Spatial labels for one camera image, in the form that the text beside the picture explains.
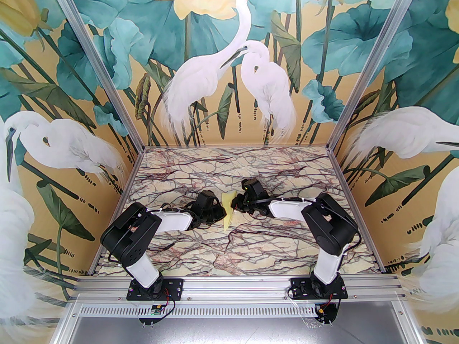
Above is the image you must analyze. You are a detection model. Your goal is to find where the perforated metal strip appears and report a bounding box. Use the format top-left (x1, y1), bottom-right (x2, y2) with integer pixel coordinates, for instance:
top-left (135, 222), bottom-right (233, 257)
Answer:
top-left (70, 302), bottom-right (402, 318)

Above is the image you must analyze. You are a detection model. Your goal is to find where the grey sheet metal tray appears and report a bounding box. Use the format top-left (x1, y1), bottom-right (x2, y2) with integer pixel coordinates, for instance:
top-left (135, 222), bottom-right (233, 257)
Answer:
top-left (54, 316), bottom-right (425, 344)

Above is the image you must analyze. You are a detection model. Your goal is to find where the red and black wire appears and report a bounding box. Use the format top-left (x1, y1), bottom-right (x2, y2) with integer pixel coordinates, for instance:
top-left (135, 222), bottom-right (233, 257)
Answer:
top-left (161, 288), bottom-right (177, 316)
top-left (316, 298), bottom-right (341, 316)

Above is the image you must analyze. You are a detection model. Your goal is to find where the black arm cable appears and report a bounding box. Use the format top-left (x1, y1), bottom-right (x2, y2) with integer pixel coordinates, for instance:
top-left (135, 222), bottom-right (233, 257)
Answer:
top-left (237, 197), bottom-right (316, 221)
top-left (158, 201), bottom-right (201, 230)

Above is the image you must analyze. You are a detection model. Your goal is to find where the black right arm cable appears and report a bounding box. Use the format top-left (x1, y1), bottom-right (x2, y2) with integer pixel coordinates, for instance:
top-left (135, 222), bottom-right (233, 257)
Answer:
top-left (237, 197), bottom-right (316, 221)

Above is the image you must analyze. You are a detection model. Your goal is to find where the aluminium frame post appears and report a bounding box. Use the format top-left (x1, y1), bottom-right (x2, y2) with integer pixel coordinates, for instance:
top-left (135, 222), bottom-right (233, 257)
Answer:
top-left (48, 0), bottom-right (146, 151)
top-left (327, 0), bottom-right (425, 151)

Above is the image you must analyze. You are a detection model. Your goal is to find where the pale yellow paper sheet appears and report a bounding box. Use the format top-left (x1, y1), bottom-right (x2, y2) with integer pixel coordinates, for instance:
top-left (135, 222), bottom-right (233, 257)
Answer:
top-left (222, 191), bottom-right (238, 231)

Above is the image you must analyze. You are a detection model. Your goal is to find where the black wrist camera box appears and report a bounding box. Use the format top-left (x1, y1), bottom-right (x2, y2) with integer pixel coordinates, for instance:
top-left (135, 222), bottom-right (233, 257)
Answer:
top-left (243, 179), bottom-right (265, 199)
top-left (195, 191), bottom-right (216, 211)

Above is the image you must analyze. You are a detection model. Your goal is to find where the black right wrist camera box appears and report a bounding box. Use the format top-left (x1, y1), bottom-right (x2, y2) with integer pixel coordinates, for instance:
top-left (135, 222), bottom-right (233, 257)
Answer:
top-left (243, 179), bottom-right (265, 199)

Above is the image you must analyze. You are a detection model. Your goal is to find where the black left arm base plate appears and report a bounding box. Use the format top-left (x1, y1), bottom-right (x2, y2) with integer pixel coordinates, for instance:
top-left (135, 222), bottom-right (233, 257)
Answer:
top-left (127, 277), bottom-right (184, 301)

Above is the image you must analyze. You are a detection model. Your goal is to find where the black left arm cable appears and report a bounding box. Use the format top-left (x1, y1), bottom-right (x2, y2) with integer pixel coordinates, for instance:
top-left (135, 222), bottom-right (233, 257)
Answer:
top-left (158, 201), bottom-right (201, 230)

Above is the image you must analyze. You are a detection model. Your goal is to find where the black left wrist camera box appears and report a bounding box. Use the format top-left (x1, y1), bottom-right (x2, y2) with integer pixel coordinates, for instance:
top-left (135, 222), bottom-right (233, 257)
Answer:
top-left (195, 191), bottom-right (216, 211)

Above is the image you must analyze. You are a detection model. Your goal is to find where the wide aluminium frame rail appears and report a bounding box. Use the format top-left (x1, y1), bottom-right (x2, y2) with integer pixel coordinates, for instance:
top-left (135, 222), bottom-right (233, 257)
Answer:
top-left (68, 276), bottom-right (409, 304)

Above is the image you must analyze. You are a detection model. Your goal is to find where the thin aluminium table edge rail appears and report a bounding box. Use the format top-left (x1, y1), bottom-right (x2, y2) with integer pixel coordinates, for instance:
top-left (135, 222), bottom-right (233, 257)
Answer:
top-left (327, 148), bottom-right (387, 274)
top-left (86, 148), bottom-right (146, 276)

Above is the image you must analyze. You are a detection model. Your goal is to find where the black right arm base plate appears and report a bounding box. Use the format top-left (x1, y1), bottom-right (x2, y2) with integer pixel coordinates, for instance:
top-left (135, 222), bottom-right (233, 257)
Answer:
top-left (289, 277), bottom-right (348, 300)

